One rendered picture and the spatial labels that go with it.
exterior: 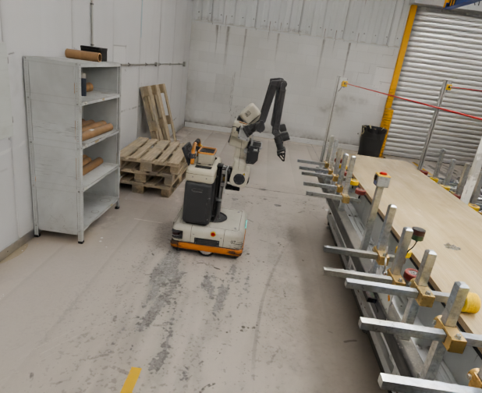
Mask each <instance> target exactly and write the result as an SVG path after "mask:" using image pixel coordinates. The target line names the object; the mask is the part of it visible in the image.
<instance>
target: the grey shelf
mask: <svg viewBox="0 0 482 393"><path fill-rule="evenodd" d="M82 67H83V73H86V78H87V83H92V84H93V87H94V89H93V90H92V91H89V92H87V96H81V73H82ZM23 70H24V82H25V94H26V106H27V128H28V140H29V152H30V176H31V188H32V200H33V212H34V237H40V236H41V234H40V233H38V227H39V229H40V230H45V231H50V232H61V233H65V234H71V235H78V243H79V244H83V243H84V237H83V232H84V231H85V230H86V229H87V228H88V227H89V225H90V224H91V223H92V222H93V221H95V220H96V219H98V218H99V217H100V216H102V215H103V213H104V212H106V211H107V210H108V209H109V208H110V207H111V206H112V205H113V204H114V203H116V206H115V209H119V176H120V132H121V89H122V63H117V62H92V61H86V60H80V59H74V58H67V57H48V56H23ZM119 70H120V71H119ZM74 83H75V93H74ZM117 84H118V93H117ZM119 85H120V86H119ZM117 98H118V112H117ZM82 118H83V119H84V120H85V121H87V120H91V119H93V120H94V121H95V122H99V121H102V120H104V121H106V122H107V124H108V123H111V124H112V125H113V130H112V131H109V132H106V133H103V134H101V135H99V136H95V137H93V138H90V139H88V140H85V141H82ZM75 120H76V132H75ZM77 124H78V125H77ZM80 124H81V125H80ZM77 126H78V127H77ZM77 134H78V135H77ZM116 137H117V164H116ZM84 154H85V155H87V156H88V157H89V158H91V160H94V159H96V158H102V159H103V163H102V164H101V165H99V166H97V167H96V168H95V169H93V170H92V171H90V172H88V173H87V174H86V175H84V176H83V155H84ZM78 162H79V163H78ZM78 167H79V168H78ZM81 167H82V168H81ZM78 169H79V170H78ZM35 177H36V181H35ZM115 191H116V196H115ZM117 201H118V202H117ZM117 204H118V205H117Z"/></svg>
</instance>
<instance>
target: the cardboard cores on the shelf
mask: <svg viewBox="0 0 482 393"><path fill-rule="evenodd" d="M93 89H94V87H93V84H92V83H87V92H89V91H92V90H93ZM112 130H113V125H112V124H111V123H108V124H107V122H106V121H104V120H102V121H99V122H95V121H94V120H93V119H91V120H87V121H85V120H84V119H82V141H85V140H88V139H90V138H93V137H95V136H99V135H101V134H103V133H106V132H109V131H112ZM102 163H103V159H102V158H96V159H94V160H91V158H89V157H88V156H87V155H85V154H84V155H83V176H84V175H86V174H87V173H88V172H90V171H92V170H93V169H95V168H96V167H97V166H99V165H101V164H102Z"/></svg>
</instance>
